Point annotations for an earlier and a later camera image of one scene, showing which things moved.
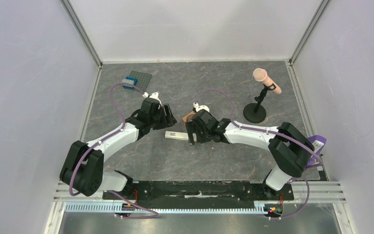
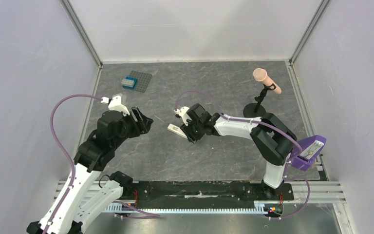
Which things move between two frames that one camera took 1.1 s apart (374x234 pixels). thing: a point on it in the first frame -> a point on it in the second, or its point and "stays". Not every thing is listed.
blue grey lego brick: x=129 y=80 stays
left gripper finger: x=171 y=119 -> x=145 y=122
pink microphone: x=260 y=75 stays
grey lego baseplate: x=142 y=79 stays
